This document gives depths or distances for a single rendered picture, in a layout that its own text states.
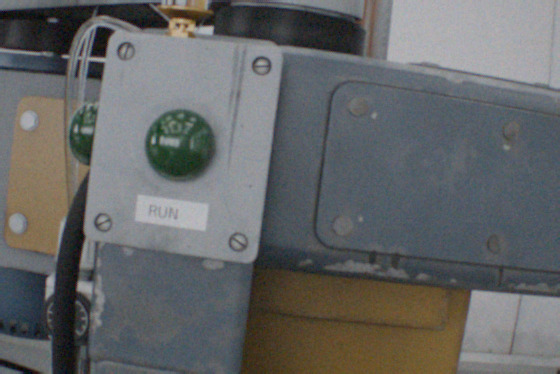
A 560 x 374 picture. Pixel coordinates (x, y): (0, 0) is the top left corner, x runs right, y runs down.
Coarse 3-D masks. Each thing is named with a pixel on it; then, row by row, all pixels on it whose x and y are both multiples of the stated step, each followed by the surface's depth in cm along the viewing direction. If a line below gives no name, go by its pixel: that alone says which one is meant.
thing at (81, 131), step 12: (84, 108) 51; (96, 108) 50; (72, 120) 51; (84, 120) 50; (96, 120) 50; (72, 132) 50; (84, 132) 50; (72, 144) 51; (84, 144) 50; (84, 156) 51
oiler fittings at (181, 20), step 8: (160, 8) 57; (168, 8) 56; (176, 8) 56; (184, 8) 56; (192, 8) 56; (200, 8) 56; (168, 16) 57; (176, 16) 57; (184, 16) 57; (192, 16) 57; (200, 16) 57; (208, 16) 57; (184, 24) 57; (192, 24) 57; (168, 32) 57; (176, 32) 57; (184, 32) 57; (192, 32) 57
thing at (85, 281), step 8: (88, 240) 75; (88, 248) 76; (56, 256) 76; (88, 256) 76; (80, 264) 75; (88, 264) 76; (80, 272) 76; (88, 272) 76; (48, 280) 75; (80, 280) 76; (88, 280) 76; (48, 288) 75; (80, 288) 75; (88, 288) 75; (48, 296) 75; (88, 296) 75; (80, 344) 76
